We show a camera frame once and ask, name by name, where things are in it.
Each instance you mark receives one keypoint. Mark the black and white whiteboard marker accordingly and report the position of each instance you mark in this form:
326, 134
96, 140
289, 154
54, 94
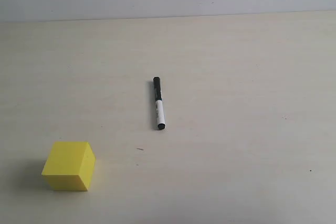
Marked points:
160, 119

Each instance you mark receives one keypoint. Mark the yellow foam cube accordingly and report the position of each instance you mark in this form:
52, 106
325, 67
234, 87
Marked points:
69, 166

